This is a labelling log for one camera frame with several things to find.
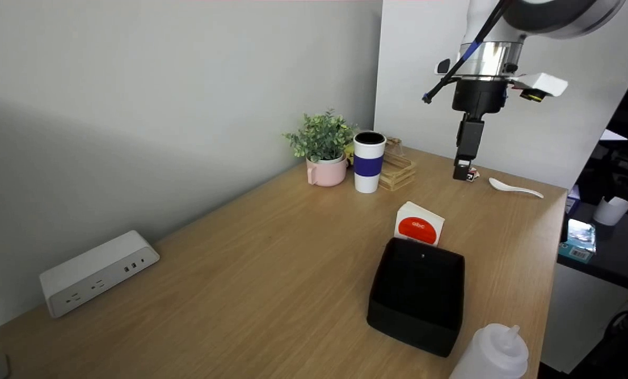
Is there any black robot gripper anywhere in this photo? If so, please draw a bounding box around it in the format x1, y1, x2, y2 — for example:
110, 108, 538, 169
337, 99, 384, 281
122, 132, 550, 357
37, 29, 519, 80
452, 80, 505, 181

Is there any white book with red circle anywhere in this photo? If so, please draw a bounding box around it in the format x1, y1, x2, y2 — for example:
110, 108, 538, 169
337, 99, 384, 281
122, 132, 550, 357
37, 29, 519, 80
394, 201, 445, 246

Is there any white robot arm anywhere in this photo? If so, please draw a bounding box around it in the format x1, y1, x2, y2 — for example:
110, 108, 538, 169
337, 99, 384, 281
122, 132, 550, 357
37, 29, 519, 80
446, 0, 625, 181

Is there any black open box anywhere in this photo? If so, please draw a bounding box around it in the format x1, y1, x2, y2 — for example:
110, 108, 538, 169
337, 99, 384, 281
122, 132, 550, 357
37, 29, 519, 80
366, 237, 465, 357

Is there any white power strip box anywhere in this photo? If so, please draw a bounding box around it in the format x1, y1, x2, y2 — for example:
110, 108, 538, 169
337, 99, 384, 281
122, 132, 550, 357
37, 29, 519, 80
40, 229, 159, 317

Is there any white plastic spoon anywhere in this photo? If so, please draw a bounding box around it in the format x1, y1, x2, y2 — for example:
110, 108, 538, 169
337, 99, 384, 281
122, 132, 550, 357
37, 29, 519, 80
487, 177, 544, 199

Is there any white cup with blue band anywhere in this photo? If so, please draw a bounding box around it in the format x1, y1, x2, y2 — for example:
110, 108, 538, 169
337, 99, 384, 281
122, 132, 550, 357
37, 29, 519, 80
354, 130, 385, 193

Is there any blue device on side table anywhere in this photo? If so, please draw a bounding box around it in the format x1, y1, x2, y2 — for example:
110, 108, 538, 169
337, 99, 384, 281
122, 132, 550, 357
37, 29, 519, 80
558, 218, 595, 263

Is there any green plant in pink mug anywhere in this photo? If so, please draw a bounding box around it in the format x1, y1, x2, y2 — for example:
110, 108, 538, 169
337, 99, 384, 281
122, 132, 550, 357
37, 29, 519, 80
285, 111, 354, 187

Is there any white squeeze bottle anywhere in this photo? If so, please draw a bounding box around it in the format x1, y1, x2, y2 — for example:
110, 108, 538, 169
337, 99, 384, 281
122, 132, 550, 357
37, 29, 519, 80
448, 323, 529, 379

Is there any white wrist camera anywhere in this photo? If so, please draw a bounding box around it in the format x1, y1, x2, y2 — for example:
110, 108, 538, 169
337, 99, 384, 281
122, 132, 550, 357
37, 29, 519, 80
511, 72, 569, 102

